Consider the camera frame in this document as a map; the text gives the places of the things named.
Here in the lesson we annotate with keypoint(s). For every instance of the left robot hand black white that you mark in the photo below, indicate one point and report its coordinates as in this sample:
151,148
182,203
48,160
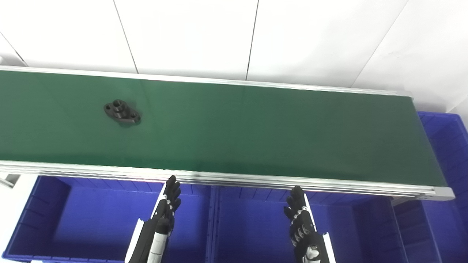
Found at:
153,233

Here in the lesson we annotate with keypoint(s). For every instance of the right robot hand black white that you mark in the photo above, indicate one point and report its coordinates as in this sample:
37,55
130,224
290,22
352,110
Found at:
305,237

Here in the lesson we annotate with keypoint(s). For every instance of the black flange part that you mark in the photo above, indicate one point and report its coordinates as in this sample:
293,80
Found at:
122,112

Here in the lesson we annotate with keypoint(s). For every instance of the blue plastic bin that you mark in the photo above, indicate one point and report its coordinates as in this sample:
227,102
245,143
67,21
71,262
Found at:
252,230
91,223
451,182

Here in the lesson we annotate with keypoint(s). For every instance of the green conveyor belt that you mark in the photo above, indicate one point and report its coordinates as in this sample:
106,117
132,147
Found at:
256,180
234,131

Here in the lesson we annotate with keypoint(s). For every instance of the grey conveyor support bracket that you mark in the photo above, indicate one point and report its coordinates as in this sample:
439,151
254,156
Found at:
10,180

